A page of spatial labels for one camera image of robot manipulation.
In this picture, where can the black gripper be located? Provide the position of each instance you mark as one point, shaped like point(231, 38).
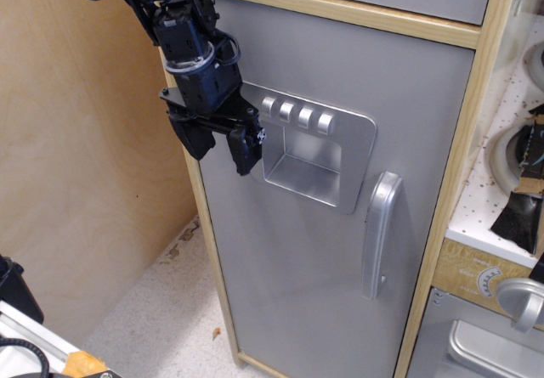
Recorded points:
point(207, 99)

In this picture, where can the silver oven door handle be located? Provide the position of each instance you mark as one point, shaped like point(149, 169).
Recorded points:
point(491, 355)

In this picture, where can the orange tape piece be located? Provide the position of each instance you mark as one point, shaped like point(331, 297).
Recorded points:
point(82, 364)

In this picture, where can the silver oven knob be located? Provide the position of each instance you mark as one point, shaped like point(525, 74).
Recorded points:
point(522, 300)

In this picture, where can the white speckled stove top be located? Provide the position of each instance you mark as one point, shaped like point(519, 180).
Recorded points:
point(516, 87)

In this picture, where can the silver fridge door handle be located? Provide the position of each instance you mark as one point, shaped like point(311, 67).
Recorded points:
point(379, 214)

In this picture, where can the silver fridge door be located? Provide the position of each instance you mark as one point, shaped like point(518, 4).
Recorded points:
point(320, 245)

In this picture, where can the silver ice dispenser panel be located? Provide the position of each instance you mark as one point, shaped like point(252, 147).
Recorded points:
point(315, 150)

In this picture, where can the silver oven door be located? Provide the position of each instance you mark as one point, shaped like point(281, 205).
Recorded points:
point(430, 359)

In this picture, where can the aluminium frame rail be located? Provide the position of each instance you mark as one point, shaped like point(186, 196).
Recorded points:
point(17, 360)

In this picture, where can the wooden toy kitchen cabinet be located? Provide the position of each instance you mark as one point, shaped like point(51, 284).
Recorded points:
point(483, 40)

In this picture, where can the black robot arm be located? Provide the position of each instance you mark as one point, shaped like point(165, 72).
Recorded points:
point(185, 29)

